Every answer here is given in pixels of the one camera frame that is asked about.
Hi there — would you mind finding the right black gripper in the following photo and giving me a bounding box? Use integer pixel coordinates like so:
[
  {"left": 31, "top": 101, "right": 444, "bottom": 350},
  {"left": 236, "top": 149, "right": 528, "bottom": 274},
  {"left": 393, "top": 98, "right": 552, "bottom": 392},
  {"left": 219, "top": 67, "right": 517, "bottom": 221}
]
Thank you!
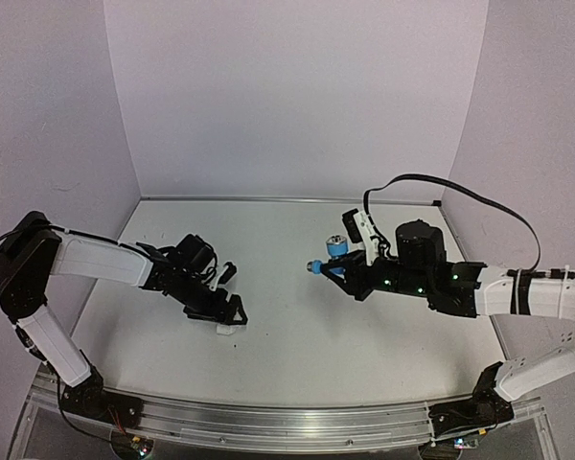
[{"left": 319, "top": 246, "right": 432, "bottom": 303}]

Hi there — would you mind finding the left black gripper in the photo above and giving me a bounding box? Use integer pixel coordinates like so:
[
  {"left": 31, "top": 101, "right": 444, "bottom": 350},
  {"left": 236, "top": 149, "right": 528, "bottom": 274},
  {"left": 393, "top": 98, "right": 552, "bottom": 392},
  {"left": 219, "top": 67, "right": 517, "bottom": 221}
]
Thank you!
[{"left": 171, "top": 269, "right": 248, "bottom": 324}]

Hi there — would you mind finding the white plastic pipe fitting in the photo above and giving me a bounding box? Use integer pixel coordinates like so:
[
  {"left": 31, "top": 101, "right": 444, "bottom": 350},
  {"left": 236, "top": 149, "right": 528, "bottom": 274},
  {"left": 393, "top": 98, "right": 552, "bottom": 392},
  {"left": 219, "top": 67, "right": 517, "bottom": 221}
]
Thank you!
[{"left": 216, "top": 325, "right": 239, "bottom": 336}]

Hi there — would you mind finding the blue water faucet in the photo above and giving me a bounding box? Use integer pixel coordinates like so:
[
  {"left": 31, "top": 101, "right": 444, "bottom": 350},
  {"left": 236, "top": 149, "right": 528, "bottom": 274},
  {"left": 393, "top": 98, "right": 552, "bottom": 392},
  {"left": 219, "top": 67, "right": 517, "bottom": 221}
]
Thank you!
[{"left": 307, "top": 235, "right": 349, "bottom": 274}]

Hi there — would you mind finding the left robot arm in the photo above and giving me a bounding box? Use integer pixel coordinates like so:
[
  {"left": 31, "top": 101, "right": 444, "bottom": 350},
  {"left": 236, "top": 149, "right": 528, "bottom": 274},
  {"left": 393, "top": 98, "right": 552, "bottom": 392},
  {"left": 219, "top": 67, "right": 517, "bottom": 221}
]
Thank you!
[{"left": 0, "top": 211, "right": 248, "bottom": 420}]

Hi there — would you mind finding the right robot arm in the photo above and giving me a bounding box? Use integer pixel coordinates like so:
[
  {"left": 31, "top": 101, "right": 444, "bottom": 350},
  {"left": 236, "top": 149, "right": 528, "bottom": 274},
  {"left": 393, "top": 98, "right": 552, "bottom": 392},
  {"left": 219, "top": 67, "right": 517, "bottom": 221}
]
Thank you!
[{"left": 307, "top": 214, "right": 575, "bottom": 435}]

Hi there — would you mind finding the left circuit board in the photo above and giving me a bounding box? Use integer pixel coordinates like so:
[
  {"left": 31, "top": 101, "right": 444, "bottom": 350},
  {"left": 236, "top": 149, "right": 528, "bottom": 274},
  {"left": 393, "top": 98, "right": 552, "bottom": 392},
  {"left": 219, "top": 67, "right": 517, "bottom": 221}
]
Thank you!
[{"left": 110, "top": 432, "right": 154, "bottom": 460}]

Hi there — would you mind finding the circuit board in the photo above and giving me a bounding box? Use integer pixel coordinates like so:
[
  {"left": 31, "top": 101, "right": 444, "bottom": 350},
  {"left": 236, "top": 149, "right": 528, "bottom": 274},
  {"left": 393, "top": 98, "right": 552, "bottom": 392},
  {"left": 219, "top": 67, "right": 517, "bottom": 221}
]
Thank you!
[
  {"left": 110, "top": 432, "right": 154, "bottom": 460},
  {"left": 448, "top": 435, "right": 480, "bottom": 450}
]

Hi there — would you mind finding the right circuit board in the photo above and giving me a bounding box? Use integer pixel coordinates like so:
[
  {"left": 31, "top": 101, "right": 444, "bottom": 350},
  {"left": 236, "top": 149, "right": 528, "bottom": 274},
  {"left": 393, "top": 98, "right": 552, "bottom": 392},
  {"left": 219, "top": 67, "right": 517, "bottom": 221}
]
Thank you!
[{"left": 448, "top": 435, "right": 480, "bottom": 450}]

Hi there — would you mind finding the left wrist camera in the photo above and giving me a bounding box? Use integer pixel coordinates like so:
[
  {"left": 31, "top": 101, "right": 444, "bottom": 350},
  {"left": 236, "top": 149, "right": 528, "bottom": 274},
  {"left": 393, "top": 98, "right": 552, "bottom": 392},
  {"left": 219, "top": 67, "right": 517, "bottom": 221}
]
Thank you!
[{"left": 209, "top": 262, "right": 238, "bottom": 291}]

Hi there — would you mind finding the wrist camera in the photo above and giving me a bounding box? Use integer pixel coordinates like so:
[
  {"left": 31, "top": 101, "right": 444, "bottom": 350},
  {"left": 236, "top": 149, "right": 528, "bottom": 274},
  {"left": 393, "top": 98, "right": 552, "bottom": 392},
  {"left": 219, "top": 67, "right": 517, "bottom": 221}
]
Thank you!
[
  {"left": 341, "top": 209, "right": 380, "bottom": 265},
  {"left": 209, "top": 262, "right": 238, "bottom": 291}
]

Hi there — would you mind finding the right black camera cable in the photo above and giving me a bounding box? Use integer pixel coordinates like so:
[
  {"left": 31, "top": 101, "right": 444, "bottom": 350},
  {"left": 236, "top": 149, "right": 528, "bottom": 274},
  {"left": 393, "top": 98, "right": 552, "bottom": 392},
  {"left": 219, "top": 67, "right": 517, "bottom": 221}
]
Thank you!
[{"left": 361, "top": 173, "right": 542, "bottom": 272}]

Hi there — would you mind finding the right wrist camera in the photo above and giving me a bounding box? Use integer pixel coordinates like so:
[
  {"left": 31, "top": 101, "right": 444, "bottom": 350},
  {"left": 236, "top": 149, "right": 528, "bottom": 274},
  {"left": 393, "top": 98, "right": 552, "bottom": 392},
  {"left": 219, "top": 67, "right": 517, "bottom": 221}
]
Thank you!
[{"left": 341, "top": 209, "right": 380, "bottom": 265}]

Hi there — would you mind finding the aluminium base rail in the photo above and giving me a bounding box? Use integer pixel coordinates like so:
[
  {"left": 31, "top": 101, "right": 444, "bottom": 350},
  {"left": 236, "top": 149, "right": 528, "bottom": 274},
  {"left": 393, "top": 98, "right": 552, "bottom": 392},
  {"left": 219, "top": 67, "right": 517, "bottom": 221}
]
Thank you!
[{"left": 29, "top": 368, "right": 549, "bottom": 453}]

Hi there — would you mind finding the left black base cable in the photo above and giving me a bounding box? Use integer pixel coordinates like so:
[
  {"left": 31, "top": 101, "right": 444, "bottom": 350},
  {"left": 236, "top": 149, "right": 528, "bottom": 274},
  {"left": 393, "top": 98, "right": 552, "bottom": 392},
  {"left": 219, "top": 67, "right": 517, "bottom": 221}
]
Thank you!
[{"left": 55, "top": 378, "right": 126, "bottom": 442}]

